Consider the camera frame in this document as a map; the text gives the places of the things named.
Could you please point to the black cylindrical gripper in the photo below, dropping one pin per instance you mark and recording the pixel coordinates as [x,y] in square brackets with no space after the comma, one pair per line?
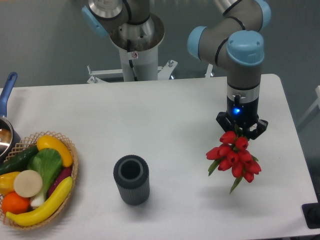
[242,114]

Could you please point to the red tulip bouquet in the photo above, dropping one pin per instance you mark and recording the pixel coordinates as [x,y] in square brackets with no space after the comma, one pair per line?
[232,154]

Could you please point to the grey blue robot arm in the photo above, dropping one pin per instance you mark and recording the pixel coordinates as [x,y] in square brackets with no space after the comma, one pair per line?
[234,45]

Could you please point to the black device at edge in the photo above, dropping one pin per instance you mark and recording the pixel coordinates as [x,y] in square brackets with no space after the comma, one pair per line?
[311,212]

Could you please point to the dark grey ribbed vase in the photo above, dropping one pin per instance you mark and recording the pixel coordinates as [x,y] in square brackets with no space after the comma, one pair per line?
[132,177]

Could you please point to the purple sweet potato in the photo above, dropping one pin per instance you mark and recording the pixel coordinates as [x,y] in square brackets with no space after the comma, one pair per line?
[65,172]

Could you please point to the green leafy bok choy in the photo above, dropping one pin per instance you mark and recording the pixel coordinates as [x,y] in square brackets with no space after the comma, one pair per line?
[48,163]

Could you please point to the woven wicker basket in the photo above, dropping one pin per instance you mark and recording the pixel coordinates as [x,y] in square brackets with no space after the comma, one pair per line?
[30,141]

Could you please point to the beige round disc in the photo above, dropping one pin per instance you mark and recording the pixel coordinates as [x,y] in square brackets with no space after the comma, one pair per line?
[28,183]

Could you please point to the dark green cucumber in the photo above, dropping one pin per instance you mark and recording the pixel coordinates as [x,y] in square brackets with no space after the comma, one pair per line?
[19,162]

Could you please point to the long yellow banana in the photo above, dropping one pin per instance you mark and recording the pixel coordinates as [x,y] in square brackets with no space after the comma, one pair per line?
[48,208]

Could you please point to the yellow bell pepper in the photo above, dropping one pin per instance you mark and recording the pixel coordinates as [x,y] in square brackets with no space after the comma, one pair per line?
[7,182]

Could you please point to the orange fruit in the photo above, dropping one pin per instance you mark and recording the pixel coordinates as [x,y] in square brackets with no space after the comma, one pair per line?
[15,204]

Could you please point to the white frame at right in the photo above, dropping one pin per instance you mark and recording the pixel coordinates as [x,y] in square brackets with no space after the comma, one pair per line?
[312,111]

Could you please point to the white metal base frame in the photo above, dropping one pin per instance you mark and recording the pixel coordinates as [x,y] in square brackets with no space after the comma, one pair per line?
[165,72]

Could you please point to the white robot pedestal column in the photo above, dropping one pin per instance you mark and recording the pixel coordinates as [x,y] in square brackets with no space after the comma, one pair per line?
[139,65]

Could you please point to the blue handled steel pot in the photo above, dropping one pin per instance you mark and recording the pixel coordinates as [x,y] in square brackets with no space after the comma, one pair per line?
[8,136]

